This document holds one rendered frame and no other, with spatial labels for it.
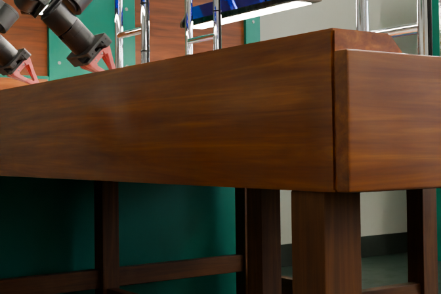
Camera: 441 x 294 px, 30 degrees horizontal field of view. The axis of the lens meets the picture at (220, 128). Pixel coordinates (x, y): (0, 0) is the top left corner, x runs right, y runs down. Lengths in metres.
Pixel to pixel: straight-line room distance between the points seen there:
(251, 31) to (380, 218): 2.08
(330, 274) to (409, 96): 0.23
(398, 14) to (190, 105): 4.03
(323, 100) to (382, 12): 4.10
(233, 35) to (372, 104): 2.21
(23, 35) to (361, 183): 1.92
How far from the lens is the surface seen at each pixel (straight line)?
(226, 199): 3.10
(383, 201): 4.96
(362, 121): 0.93
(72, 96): 1.50
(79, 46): 1.75
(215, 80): 1.11
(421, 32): 1.49
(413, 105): 0.99
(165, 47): 2.95
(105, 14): 2.85
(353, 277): 1.00
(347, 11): 4.83
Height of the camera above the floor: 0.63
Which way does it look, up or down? 1 degrees up
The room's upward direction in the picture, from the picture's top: 1 degrees counter-clockwise
